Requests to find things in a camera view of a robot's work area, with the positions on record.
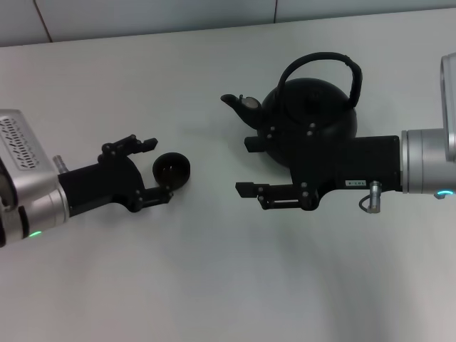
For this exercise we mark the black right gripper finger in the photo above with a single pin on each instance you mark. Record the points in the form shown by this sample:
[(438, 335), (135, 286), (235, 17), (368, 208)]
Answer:
[(254, 145), (246, 189)]

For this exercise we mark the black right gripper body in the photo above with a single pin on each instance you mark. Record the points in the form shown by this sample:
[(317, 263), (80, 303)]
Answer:
[(356, 164)]

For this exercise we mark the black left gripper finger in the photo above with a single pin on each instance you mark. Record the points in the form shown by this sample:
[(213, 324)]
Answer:
[(156, 194), (147, 144)]

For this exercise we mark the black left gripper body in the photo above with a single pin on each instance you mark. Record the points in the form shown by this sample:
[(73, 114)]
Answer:
[(107, 185)]

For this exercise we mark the dark round teacup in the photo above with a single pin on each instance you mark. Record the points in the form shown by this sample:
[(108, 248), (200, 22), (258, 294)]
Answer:
[(174, 171)]

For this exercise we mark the black round teapot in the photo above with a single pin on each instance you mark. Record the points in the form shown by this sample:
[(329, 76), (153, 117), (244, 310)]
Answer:
[(313, 103)]

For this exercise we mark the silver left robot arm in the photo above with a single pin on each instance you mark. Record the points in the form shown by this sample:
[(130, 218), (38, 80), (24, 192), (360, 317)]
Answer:
[(32, 210)]

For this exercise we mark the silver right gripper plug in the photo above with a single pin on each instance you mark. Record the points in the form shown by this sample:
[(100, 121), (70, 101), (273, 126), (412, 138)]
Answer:
[(375, 197)]

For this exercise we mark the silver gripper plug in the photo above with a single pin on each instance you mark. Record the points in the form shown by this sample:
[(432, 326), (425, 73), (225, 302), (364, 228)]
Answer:
[(60, 164), (375, 197)]

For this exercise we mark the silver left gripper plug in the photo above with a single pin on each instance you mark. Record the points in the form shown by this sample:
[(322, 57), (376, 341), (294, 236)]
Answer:
[(60, 164)]

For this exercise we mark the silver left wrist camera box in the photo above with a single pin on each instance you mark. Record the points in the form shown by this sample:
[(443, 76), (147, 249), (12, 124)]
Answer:
[(19, 139)]

